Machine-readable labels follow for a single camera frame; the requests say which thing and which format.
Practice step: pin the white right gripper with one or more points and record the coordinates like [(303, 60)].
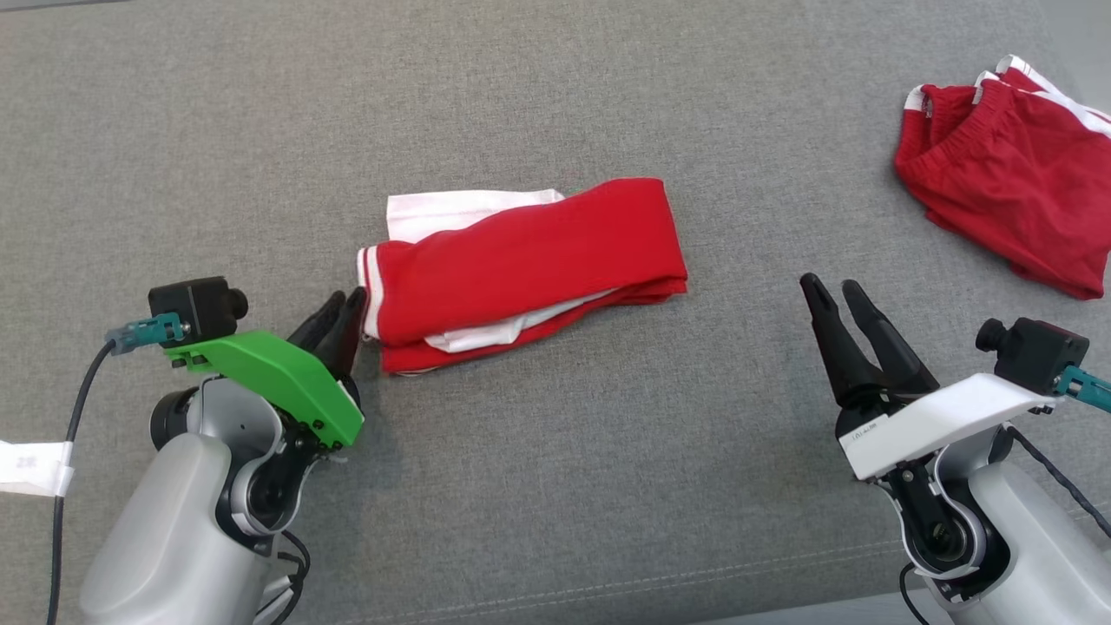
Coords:
[(937, 425)]

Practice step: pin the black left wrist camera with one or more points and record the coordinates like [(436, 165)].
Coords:
[(195, 304)]

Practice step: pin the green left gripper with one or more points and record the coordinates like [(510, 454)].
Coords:
[(278, 373)]

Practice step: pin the red shorts white stripes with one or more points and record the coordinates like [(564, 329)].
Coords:
[(1015, 182)]

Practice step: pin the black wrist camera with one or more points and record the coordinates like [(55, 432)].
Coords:
[(1037, 351), (195, 304)]

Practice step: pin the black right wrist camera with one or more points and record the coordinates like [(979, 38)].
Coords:
[(1037, 351)]

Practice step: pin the red white basketball jersey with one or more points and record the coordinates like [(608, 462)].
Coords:
[(521, 260)]

